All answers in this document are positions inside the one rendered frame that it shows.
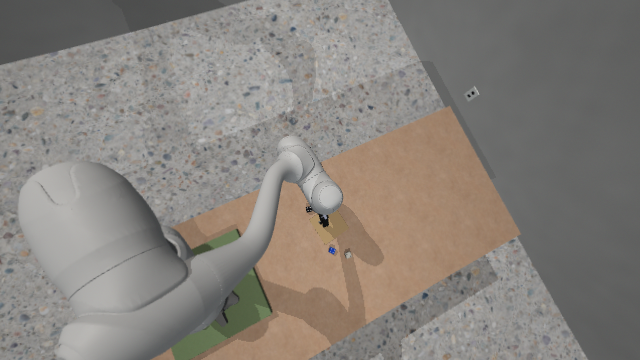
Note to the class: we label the tan flat mat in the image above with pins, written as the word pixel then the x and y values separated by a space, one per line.
pixel 337 226

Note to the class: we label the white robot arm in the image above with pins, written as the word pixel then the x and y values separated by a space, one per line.
pixel 133 296

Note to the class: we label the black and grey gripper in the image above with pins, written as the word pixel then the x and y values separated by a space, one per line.
pixel 326 221

